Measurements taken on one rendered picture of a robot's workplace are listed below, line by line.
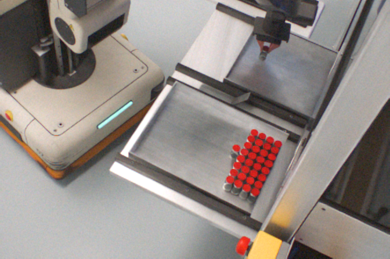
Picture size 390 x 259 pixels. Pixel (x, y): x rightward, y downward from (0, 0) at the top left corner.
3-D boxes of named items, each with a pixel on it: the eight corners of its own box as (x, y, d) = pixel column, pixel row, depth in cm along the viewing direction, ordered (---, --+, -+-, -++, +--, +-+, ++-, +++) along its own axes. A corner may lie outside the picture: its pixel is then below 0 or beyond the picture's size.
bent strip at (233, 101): (246, 104, 154) (251, 92, 149) (242, 112, 153) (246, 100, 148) (201, 84, 156) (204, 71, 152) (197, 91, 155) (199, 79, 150)
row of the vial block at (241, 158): (256, 140, 148) (260, 130, 144) (229, 193, 138) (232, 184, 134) (249, 136, 148) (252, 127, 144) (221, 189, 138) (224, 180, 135)
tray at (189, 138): (285, 140, 149) (289, 133, 146) (248, 219, 135) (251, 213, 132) (174, 88, 155) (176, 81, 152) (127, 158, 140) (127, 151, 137)
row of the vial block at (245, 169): (263, 143, 147) (267, 134, 144) (237, 197, 138) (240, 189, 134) (256, 140, 148) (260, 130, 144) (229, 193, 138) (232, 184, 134)
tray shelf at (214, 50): (360, 64, 170) (362, 60, 169) (282, 260, 132) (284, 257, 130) (220, 4, 178) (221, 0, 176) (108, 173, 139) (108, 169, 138)
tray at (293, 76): (358, 71, 166) (362, 64, 163) (332, 135, 152) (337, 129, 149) (255, 27, 171) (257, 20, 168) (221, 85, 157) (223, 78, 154)
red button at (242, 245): (255, 246, 121) (259, 239, 118) (248, 262, 119) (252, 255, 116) (239, 238, 122) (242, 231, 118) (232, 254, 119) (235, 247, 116)
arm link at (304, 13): (280, -21, 138) (271, 12, 137) (325, -10, 137) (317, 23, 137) (275, -9, 150) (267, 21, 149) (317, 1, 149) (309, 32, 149)
